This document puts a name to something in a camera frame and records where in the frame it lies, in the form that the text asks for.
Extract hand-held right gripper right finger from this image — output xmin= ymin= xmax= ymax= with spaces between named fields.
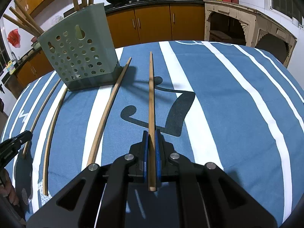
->
xmin=155 ymin=129 xmax=278 ymax=228

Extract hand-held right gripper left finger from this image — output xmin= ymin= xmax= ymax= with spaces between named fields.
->
xmin=26 ymin=131 xmax=150 ymax=228

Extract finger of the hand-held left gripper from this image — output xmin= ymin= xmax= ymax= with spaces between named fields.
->
xmin=0 ymin=130 xmax=33 ymax=148

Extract green perforated utensil holder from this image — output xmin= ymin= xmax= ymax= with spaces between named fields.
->
xmin=37 ymin=2 xmax=124 ymax=92

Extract person's left hand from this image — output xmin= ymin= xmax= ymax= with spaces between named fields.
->
xmin=0 ymin=169 xmax=19 ymax=206

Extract red plastic bag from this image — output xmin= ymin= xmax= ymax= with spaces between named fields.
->
xmin=7 ymin=28 xmax=21 ymax=47

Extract wooden base cabinets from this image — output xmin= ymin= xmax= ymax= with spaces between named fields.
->
xmin=14 ymin=1 xmax=205 ymax=86

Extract small wooden stool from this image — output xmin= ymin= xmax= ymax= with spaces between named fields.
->
xmin=209 ymin=30 xmax=234 ymax=44

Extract old white carved table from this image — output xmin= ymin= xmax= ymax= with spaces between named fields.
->
xmin=204 ymin=0 xmax=297 ymax=68

